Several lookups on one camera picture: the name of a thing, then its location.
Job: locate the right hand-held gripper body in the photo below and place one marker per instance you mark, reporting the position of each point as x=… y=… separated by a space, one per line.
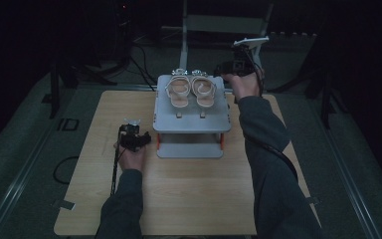
x=242 y=58

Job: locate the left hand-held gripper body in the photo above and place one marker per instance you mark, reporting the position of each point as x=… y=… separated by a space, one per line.
x=129 y=136

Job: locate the beige slingback shoe jewelled buckle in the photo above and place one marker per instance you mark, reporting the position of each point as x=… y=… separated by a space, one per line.
x=178 y=89
x=204 y=89

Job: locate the white two-tier shoe rack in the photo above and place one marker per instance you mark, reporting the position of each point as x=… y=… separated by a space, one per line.
x=191 y=124

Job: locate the person's left hand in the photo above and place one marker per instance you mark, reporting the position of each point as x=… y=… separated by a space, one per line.
x=131 y=161

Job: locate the person's right hand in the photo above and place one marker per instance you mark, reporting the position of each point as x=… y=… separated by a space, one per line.
x=245 y=86

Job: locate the white metal stand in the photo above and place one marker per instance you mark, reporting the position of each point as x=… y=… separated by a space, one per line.
x=219 y=25

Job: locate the black tripod stand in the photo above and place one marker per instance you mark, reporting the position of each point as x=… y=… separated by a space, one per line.
x=54 y=89

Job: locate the black stand legs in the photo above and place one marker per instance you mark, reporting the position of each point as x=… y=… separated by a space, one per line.
x=325 y=99

